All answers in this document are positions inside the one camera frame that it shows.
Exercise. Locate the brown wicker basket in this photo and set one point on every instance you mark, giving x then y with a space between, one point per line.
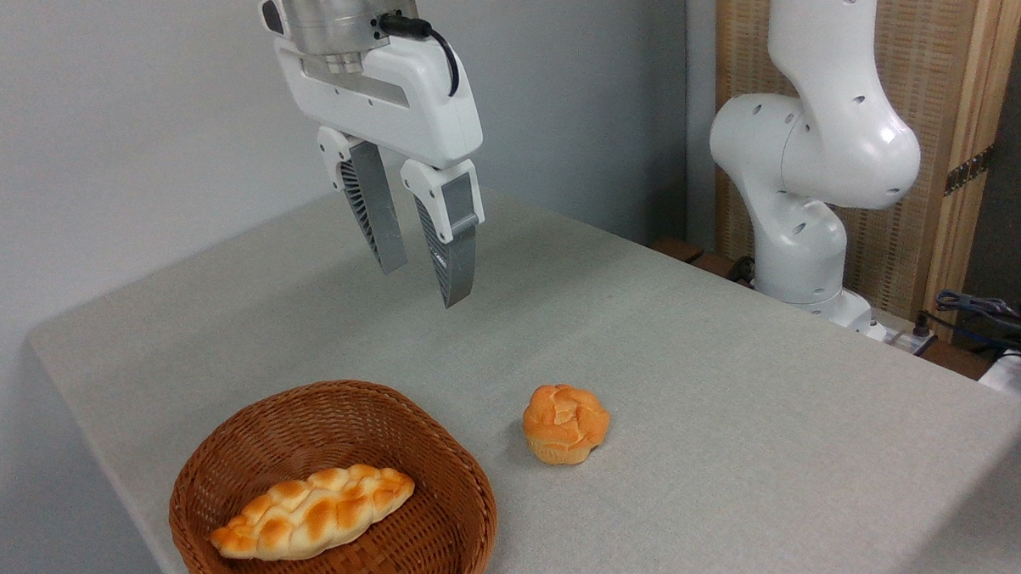
434 527

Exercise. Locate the black plug at robot base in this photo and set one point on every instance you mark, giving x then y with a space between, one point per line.
924 325

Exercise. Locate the round knotted bread bun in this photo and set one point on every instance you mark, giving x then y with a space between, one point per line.
564 423

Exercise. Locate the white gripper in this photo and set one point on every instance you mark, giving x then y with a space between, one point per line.
411 103

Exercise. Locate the long braided bread loaf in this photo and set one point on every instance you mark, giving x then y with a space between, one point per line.
315 513

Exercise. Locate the dark metal screen hinge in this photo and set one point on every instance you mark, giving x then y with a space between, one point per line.
969 171

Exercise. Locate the grey tablecloth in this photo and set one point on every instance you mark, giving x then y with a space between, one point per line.
692 383

